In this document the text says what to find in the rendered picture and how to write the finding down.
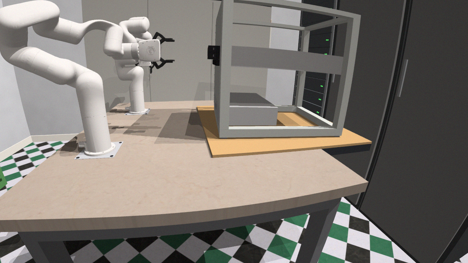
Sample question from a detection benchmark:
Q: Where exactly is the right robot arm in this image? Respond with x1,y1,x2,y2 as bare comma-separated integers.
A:
0,0,139,156

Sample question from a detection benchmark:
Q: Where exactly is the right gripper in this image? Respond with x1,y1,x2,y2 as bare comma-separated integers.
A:
137,32,175,69

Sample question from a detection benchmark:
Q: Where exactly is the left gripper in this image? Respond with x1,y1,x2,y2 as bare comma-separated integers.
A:
135,60,154,74

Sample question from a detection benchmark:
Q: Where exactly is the flat orange board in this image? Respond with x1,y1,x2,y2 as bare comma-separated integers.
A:
197,106,372,158

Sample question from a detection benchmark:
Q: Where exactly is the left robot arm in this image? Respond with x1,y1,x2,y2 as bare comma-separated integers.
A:
115,17,152,114

